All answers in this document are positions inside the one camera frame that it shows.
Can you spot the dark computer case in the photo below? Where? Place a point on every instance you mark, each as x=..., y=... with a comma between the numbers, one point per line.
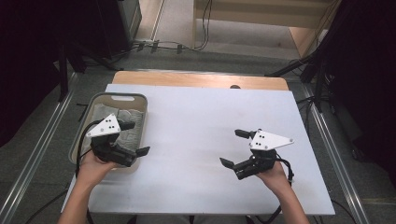
x=130, y=18

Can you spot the beige plastic basket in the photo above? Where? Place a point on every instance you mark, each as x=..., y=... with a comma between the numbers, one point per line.
x=124, y=100

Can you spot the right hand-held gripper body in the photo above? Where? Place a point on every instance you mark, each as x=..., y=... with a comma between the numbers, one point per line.
x=267, y=140

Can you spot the white power strip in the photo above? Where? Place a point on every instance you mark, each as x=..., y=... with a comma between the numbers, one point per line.
x=144, y=41

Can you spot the black metal stand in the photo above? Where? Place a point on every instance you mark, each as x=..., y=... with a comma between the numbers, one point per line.
x=63, y=74

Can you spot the metal floor rail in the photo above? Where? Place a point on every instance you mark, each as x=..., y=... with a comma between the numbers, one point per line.
x=337, y=155
x=34, y=155

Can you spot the white table board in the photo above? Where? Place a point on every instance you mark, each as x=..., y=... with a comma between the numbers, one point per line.
x=193, y=109

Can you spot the black tripod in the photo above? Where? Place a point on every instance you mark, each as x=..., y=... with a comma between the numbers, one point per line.
x=317, y=68

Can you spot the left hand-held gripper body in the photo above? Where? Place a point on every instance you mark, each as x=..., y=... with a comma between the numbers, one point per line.
x=107, y=127

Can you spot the person's right hand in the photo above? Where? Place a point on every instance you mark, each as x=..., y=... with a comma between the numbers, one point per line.
x=274, y=179

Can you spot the light wooden desk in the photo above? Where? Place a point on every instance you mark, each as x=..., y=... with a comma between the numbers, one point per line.
x=258, y=18

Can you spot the person's left hand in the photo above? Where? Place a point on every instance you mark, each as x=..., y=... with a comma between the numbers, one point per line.
x=91, y=169

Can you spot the wooden table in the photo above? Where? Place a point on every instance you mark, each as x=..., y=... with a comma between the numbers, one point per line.
x=186, y=79

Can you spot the grey shorts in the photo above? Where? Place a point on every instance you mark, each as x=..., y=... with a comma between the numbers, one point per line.
x=132, y=137

